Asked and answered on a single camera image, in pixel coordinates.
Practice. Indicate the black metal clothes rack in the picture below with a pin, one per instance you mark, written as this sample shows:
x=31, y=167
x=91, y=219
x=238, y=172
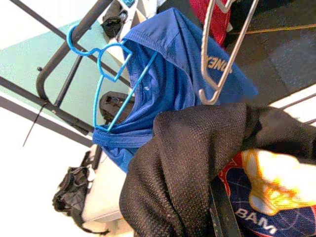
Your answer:
x=93, y=12

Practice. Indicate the light blue plastic hanger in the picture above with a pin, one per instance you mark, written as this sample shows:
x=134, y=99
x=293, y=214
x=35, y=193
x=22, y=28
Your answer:
x=100, y=64

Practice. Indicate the black quilted bag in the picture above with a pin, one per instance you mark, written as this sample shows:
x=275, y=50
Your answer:
x=71, y=192

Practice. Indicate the blue sports shirt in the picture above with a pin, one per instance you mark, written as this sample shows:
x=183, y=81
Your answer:
x=172, y=74

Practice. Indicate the grey upholstered ottoman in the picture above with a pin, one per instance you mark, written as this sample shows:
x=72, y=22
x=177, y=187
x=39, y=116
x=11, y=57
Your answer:
x=106, y=192

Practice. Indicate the red cloth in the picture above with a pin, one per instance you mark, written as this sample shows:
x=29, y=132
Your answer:
x=217, y=19

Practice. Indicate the black backpack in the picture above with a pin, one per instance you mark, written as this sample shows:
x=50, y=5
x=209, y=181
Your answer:
x=111, y=101

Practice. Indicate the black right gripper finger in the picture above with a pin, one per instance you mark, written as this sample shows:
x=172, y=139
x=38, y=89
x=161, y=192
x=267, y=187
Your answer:
x=223, y=217

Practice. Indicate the navy shirt with round logo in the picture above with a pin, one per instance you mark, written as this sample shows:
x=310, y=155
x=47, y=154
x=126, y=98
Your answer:
x=172, y=172

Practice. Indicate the grey metal hanger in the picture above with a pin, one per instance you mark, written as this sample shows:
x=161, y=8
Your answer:
x=203, y=49

